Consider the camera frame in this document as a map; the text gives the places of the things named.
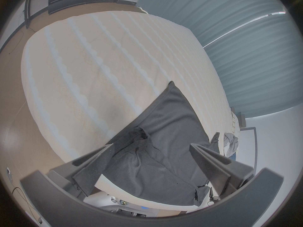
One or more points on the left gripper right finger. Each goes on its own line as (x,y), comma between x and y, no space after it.
(220,171)

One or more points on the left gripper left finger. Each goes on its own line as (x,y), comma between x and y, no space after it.
(90,171)

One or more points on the black T-shirt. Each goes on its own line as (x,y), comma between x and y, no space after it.
(165,138)

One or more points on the pile of clothes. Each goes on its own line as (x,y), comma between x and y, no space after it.
(230,143)

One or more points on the bed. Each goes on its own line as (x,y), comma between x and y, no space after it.
(94,67)

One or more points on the white printed pillow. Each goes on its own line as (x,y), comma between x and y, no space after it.
(234,123)

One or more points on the grey bedside table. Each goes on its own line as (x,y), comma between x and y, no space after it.
(242,120)

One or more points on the blue-green curtain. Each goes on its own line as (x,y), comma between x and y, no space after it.
(248,79)
(201,8)

